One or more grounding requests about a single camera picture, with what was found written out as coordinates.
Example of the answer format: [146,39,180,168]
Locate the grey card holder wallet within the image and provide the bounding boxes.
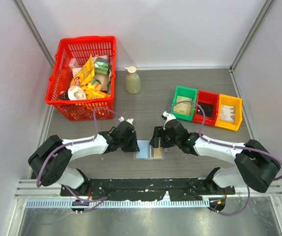
[133,140,165,160]

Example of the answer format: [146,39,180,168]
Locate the gold credit card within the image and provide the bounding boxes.
[150,147,163,159]

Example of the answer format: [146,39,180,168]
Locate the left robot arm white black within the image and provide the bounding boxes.
[28,118,140,196]

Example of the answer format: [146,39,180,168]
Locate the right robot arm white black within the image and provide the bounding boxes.
[149,119,281,194]

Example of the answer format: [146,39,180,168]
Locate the cards in green bin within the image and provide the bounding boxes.
[173,96,192,116]

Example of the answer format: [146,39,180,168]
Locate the cards in yellow bin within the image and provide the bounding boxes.
[220,105,235,123]

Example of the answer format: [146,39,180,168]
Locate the green plastic bin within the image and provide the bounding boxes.
[170,86,198,121]

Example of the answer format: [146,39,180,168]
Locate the black item in red bin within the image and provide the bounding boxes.
[197,102,213,118]

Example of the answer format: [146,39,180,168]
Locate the red plastic bin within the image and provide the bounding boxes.
[196,90,220,126]

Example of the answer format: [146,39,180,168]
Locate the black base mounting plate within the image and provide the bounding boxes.
[60,177,235,202]

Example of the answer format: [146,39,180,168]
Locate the green soap dispenser bottle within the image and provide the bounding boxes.
[125,66,141,94]

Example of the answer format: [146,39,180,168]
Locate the yellow plastic bin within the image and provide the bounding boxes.
[215,94,243,131]

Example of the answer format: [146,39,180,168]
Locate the white paper roll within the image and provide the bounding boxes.
[68,86,86,100]

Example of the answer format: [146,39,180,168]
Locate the red plastic shopping basket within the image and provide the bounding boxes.
[45,35,116,121]

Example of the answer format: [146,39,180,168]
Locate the yellow snack bag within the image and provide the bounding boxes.
[70,56,111,100]

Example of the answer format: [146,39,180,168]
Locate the green snack packet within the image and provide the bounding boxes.
[93,55,110,75]

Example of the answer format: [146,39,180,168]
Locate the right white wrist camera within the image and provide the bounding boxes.
[162,111,177,130]

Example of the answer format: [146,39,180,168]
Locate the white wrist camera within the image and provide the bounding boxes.
[118,117,136,126]
[162,111,177,130]

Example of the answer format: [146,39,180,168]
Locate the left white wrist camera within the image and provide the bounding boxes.
[118,117,136,126]

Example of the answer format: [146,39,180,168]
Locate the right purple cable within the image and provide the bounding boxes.
[167,101,282,216]

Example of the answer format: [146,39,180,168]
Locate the purple cable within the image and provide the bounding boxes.
[36,107,124,187]
[167,101,282,216]

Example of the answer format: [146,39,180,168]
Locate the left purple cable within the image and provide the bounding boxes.
[36,107,124,187]

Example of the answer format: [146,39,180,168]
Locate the aluminium frame rail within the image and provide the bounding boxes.
[14,179,282,199]

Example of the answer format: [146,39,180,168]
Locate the white slotted cable duct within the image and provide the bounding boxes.
[26,198,210,208]

